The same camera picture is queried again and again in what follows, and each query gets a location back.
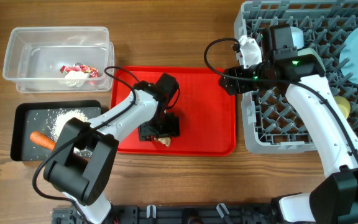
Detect grey dishwasher rack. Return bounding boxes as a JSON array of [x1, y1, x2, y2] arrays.
[[234, 1, 358, 154]]

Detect orange carrot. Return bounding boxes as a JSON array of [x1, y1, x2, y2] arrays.
[[30, 131, 55, 151]]

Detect red serving tray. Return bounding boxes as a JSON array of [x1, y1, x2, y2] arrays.
[[116, 66, 236, 156]]

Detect pile of white rice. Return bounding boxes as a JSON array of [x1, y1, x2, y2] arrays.
[[51, 109, 88, 142]]

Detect yellow plastic cup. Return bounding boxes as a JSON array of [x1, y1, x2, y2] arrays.
[[334, 96, 351, 119]]

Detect red snack wrapper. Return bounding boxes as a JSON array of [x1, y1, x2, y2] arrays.
[[60, 63, 99, 78]]

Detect white tissue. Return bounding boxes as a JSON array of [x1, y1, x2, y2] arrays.
[[59, 71, 89, 87]]

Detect clear plastic bin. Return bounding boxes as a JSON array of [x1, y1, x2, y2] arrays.
[[2, 26, 115, 93]]

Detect mint green bowl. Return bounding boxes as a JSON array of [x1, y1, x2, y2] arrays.
[[298, 47, 326, 72]]

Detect black tray bin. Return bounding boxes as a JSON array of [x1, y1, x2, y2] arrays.
[[11, 100, 101, 161]]

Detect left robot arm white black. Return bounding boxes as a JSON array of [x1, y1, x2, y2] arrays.
[[40, 73, 180, 223]]

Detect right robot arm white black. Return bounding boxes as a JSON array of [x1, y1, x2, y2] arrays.
[[219, 25, 358, 223]]

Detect brown food scrap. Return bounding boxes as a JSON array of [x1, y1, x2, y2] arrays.
[[155, 137, 172, 147]]

